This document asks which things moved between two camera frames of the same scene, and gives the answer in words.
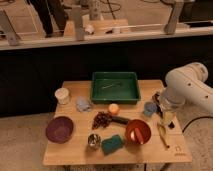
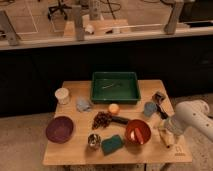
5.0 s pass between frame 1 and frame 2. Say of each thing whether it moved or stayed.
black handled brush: stayed
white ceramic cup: stayed
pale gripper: moved
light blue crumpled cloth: stayed
